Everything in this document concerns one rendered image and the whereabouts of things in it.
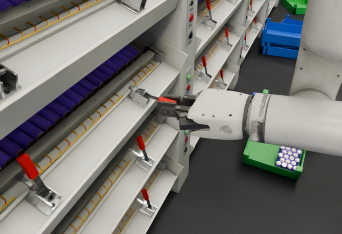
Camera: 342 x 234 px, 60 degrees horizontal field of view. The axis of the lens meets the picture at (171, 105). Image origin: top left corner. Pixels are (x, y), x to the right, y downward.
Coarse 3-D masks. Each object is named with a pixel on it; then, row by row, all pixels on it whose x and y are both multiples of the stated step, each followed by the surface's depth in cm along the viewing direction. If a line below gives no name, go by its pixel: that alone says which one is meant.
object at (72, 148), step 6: (156, 66) 69; (150, 72) 67; (144, 78) 65; (138, 84) 64; (126, 96) 60; (120, 102) 58; (114, 108) 57; (108, 114) 56; (102, 120) 54; (96, 126) 53; (90, 132) 51; (84, 138) 50; (78, 144) 49; (72, 150) 48; (66, 156) 47; (54, 162) 45; (60, 162) 46; (48, 168) 44; (54, 168) 45; (42, 174) 43; (48, 174) 44; (42, 180) 43; (24, 192) 41; (18, 198) 40; (24, 198) 41; (12, 204) 39; (6, 210) 39; (12, 210) 39; (0, 216) 38; (6, 216) 39; (0, 222) 38
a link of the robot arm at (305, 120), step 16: (272, 96) 48; (288, 96) 48; (304, 96) 48; (320, 96) 47; (272, 112) 46; (288, 112) 45; (304, 112) 44; (320, 112) 44; (336, 112) 43; (272, 128) 46; (288, 128) 45; (304, 128) 44; (320, 128) 43; (336, 128) 42; (288, 144) 47; (304, 144) 45; (320, 144) 44; (336, 144) 43
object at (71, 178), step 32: (160, 64) 72; (128, 96) 61; (160, 96) 65; (96, 128) 53; (128, 128) 55; (64, 160) 47; (96, 160) 49; (64, 192) 43; (0, 224) 38; (32, 224) 39
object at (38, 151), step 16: (144, 64) 66; (112, 80) 59; (128, 80) 63; (96, 96) 55; (80, 112) 51; (64, 128) 48; (48, 144) 45; (16, 160) 42; (32, 160) 43; (0, 176) 40; (0, 192) 39
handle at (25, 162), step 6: (24, 156) 37; (18, 162) 37; (24, 162) 37; (30, 162) 38; (24, 168) 37; (30, 168) 38; (36, 168) 38; (30, 174) 38; (36, 174) 38; (36, 180) 39; (36, 186) 39; (42, 186) 40; (42, 192) 40; (48, 192) 40
